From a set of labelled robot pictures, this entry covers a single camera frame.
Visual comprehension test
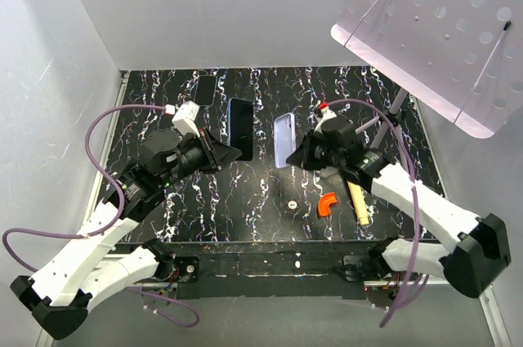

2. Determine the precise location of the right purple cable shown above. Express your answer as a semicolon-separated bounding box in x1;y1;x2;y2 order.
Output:
326;98;431;328

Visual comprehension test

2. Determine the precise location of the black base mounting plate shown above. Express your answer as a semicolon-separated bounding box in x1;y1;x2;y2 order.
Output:
118;240;413;301

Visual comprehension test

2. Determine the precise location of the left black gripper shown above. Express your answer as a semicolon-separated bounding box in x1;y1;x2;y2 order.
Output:
160;126;242;189

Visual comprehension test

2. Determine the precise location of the purple cable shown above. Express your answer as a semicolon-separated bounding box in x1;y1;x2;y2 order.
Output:
2;104;201;328
326;98;431;328

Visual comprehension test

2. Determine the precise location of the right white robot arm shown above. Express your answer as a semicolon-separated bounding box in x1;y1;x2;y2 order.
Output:
286;117;512;298

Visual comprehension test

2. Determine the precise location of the orange elbow pipe piece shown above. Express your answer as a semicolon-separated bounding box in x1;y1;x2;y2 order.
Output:
317;192;338;218

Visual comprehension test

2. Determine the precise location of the black smartphone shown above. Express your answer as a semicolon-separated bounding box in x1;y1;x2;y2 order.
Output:
228;98;254;161

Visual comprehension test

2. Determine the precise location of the white perforated music stand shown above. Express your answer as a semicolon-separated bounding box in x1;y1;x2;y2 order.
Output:
347;0;522;139

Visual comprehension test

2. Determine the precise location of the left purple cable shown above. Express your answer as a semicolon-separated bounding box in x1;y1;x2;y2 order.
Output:
2;104;201;328

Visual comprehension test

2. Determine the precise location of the phone with teal case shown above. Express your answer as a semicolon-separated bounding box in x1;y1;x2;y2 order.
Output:
105;185;116;198

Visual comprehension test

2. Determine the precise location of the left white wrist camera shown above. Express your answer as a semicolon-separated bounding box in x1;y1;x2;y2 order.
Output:
172;101;199;137

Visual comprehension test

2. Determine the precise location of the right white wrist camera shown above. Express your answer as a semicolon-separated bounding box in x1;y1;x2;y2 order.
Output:
314;102;337;133

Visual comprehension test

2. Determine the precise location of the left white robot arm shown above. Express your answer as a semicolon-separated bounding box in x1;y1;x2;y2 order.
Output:
10;129;242;340

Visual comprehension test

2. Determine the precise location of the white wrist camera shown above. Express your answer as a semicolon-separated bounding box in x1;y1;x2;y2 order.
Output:
314;102;337;133
172;101;199;137

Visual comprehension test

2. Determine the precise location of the wooden recorder flute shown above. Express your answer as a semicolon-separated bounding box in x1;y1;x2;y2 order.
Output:
346;181;371;227

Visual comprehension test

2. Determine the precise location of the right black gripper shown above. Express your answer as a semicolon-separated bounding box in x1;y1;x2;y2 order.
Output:
288;131;344;172

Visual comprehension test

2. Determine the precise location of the dark phone at back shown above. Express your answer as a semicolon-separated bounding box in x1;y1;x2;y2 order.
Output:
194;75;217;107

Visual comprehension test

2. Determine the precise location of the lilac phone case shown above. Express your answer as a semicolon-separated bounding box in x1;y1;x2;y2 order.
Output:
274;113;296;169

